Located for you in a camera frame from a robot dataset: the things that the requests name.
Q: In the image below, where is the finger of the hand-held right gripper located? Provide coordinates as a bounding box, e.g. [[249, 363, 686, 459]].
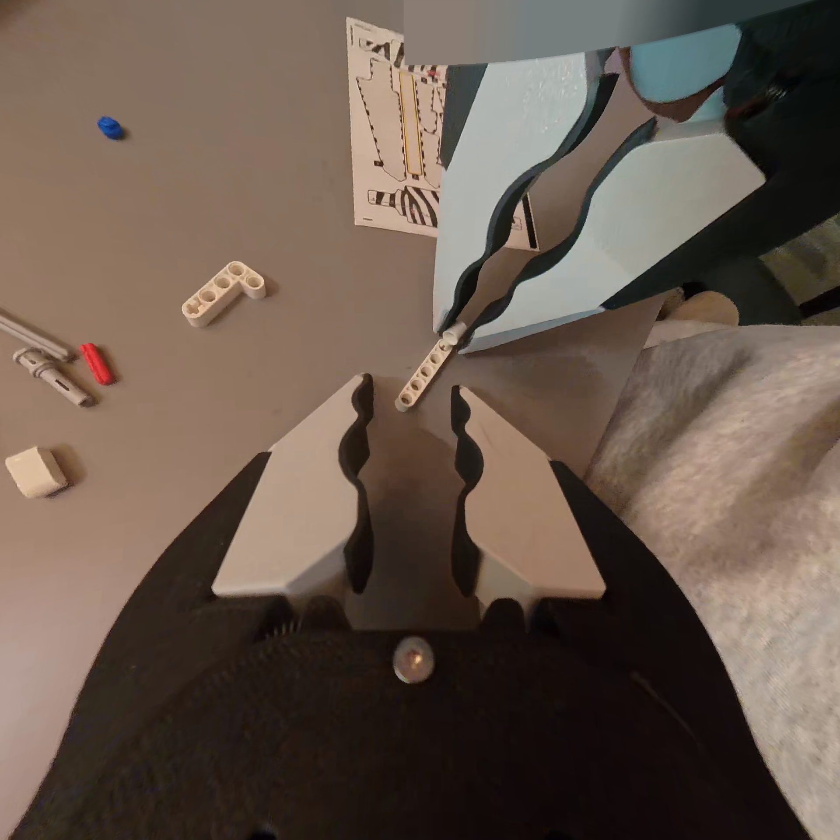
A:
[[433, 51, 621, 334], [458, 119, 769, 355]]

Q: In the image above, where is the grey lego axle pin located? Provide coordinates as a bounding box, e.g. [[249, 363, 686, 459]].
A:
[[12, 348, 97, 408]]

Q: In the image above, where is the white L-shaped lego beam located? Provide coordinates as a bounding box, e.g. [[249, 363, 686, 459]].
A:
[[181, 260, 269, 328]]

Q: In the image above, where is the red lego piece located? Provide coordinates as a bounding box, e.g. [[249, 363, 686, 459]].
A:
[[79, 342, 118, 387]]

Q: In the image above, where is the white sloped lego piece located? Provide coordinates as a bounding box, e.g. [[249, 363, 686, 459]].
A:
[[4, 446, 70, 499]]

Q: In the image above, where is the thin white lego beam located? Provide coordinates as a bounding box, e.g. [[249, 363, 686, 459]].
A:
[[394, 338, 458, 413]]

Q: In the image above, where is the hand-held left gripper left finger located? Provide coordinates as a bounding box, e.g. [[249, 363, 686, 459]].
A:
[[211, 373, 375, 599]]

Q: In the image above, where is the zebra sticker sheet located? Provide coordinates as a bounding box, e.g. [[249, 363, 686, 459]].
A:
[[345, 17, 540, 252]]

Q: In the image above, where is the beige shoe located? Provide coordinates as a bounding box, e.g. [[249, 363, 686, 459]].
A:
[[656, 290, 740, 327]]

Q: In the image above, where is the black office chair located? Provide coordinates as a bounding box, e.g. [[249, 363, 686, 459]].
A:
[[679, 259, 805, 327]]

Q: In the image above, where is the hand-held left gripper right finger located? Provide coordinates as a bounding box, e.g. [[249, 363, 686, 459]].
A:
[[449, 385, 607, 605]]

